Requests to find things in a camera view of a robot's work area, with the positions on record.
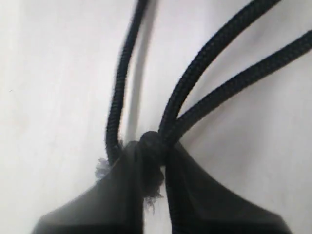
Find black braided rope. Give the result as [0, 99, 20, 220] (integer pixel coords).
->
[94, 0, 312, 215]

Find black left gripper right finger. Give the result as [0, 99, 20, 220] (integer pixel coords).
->
[165, 143, 291, 234]

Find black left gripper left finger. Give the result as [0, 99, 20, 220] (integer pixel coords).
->
[32, 141, 144, 234]

